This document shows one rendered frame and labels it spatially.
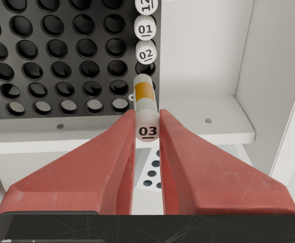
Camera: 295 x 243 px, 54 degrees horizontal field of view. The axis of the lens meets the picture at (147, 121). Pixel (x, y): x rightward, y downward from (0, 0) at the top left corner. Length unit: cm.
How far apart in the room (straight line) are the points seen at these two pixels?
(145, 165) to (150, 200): 13
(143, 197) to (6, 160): 21
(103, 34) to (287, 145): 14
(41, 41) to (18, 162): 29
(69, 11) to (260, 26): 14
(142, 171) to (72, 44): 24
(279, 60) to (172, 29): 9
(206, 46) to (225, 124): 7
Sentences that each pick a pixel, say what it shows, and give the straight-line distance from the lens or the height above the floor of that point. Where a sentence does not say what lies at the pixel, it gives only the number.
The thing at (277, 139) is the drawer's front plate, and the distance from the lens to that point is 22.
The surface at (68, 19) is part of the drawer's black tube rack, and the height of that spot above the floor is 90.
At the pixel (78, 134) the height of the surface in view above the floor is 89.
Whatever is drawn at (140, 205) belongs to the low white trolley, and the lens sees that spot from 51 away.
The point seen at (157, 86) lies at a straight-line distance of 20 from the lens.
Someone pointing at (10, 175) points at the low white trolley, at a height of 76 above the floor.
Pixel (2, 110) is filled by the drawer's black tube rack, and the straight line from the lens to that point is 22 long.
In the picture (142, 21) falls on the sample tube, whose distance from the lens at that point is 17.
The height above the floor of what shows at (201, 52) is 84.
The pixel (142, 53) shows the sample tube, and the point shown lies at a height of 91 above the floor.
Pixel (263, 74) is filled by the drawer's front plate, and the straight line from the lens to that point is 24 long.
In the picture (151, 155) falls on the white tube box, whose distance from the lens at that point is 38.
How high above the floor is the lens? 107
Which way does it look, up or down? 54 degrees down
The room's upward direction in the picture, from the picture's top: 174 degrees clockwise
